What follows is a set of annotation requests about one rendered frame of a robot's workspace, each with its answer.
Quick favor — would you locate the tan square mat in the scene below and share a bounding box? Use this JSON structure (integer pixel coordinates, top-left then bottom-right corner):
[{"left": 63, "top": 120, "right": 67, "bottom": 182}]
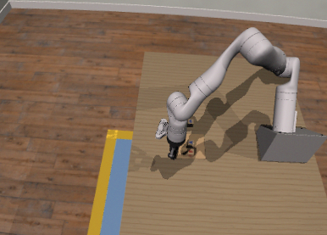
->
[{"left": 177, "top": 134, "right": 206, "bottom": 159}]

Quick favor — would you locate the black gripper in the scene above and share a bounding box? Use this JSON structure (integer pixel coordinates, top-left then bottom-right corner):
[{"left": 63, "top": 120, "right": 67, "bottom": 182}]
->
[{"left": 167, "top": 137, "right": 186, "bottom": 159}]

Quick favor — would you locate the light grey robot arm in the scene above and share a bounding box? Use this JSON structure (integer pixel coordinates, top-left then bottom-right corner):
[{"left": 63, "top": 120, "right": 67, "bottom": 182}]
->
[{"left": 155, "top": 27, "right": 300, "bottom": 143}]

